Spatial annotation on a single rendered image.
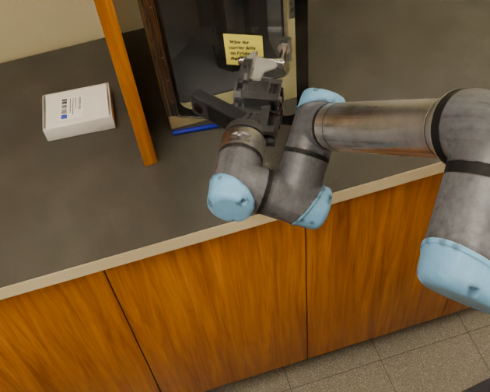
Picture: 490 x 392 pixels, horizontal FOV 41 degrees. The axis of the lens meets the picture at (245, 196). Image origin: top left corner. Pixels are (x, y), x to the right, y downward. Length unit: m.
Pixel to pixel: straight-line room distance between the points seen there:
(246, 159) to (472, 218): 0.44
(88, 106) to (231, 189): 0.65
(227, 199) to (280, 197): 0.09
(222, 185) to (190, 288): 0.58
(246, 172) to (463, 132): 0.39
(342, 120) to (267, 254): 0.63
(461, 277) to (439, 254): 0.03
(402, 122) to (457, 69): 0.81
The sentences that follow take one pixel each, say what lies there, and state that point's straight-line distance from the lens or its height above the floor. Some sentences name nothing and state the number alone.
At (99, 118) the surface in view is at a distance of 1.54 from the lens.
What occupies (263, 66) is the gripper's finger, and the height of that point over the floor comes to 1.23.
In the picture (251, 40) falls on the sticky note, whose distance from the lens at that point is 1.28.
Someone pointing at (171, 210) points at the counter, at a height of 0.94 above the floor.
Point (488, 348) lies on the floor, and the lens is 2.29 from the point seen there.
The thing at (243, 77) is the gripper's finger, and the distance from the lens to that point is 1.16.
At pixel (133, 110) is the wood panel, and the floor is 1.11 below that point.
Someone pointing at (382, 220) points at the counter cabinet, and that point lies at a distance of 1.58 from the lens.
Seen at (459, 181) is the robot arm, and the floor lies 1.46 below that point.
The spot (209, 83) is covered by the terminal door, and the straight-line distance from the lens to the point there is 1.38.
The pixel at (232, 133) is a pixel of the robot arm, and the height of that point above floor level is 1.23.
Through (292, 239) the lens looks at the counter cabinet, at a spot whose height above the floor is 0.77.
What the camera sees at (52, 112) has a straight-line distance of 1.59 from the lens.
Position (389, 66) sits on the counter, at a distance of 1.65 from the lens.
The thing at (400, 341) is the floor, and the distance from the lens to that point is 2.25.
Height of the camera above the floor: 2.01
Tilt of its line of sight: 51 degrees down
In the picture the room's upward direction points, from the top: 7 degrees counter-clockwise
